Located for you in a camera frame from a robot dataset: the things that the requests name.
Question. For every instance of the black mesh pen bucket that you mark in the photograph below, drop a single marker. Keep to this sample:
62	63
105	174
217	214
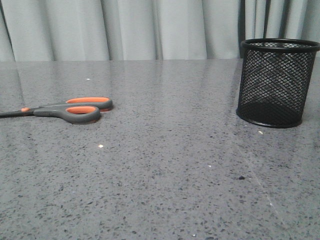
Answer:
275	79

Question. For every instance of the grey and orange scissors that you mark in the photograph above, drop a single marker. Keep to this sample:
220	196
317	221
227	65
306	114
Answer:
80	110

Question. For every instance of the light grey curtain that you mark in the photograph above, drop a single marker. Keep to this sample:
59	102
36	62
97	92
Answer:
117	30

